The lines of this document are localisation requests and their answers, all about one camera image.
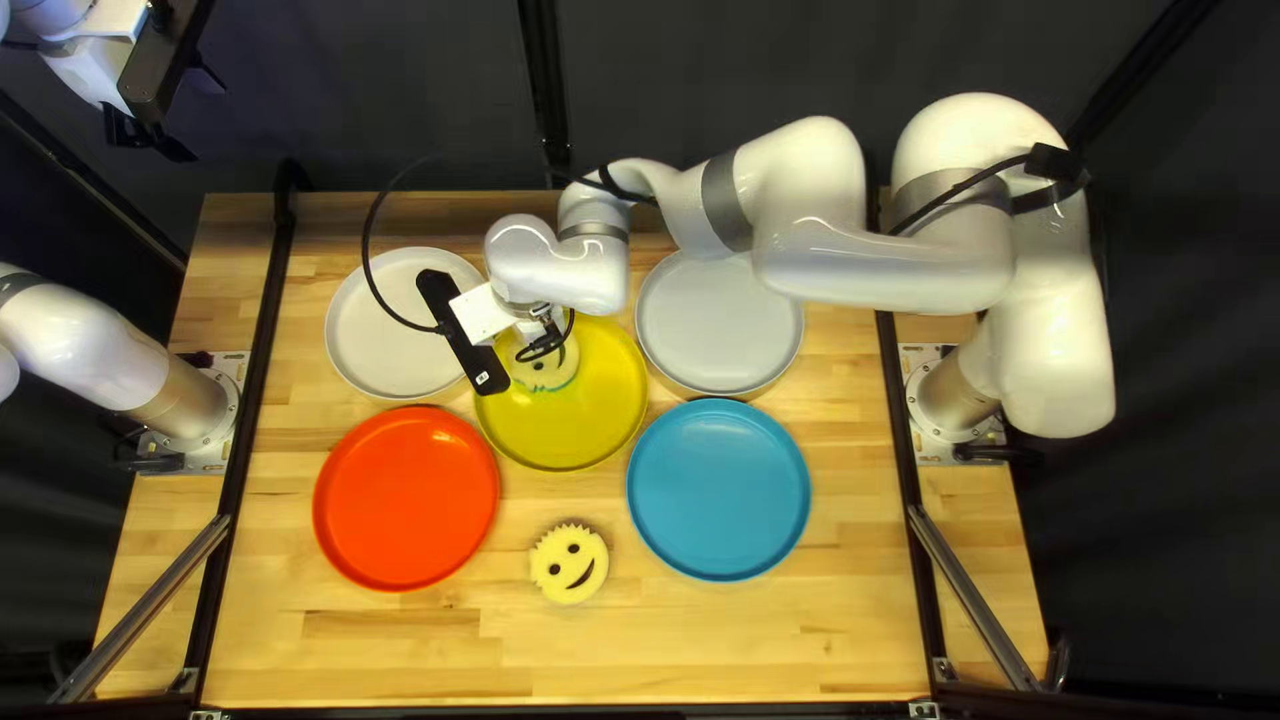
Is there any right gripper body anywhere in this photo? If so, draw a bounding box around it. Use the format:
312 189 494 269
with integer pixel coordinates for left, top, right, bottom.
447 283 556 346

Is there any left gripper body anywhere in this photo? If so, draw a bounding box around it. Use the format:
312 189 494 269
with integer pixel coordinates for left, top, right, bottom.
40 0 153 111

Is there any yellow smiling face sponge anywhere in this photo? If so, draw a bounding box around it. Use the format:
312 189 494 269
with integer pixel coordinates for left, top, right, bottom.
510 335 581 393
529 521 610 606

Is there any grey round plate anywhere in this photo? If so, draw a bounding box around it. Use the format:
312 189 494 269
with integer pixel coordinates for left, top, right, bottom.
323 246 491 401
635 250 806 399

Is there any yellow round plate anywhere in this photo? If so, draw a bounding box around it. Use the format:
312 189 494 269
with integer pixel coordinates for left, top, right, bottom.
473 312 649 473

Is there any orange round plate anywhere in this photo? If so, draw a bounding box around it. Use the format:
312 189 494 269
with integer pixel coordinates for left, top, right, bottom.
312 404 501 593

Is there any teal round plate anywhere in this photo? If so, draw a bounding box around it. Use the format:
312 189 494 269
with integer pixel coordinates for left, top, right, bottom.
626 398 813 583

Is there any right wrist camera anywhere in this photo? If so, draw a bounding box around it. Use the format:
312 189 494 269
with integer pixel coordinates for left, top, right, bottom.
415 268 511 397

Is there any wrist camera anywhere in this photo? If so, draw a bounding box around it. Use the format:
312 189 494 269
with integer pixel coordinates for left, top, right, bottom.
118 0 216 126
415 268 511 397

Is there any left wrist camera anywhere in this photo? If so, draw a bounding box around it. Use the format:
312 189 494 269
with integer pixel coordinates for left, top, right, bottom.
118 0 216 126

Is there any black cable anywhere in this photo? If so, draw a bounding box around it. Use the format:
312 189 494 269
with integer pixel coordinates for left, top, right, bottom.
361 152 471 336

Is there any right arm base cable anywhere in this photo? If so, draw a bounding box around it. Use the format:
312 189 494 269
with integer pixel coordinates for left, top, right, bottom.
955 444 1041 467

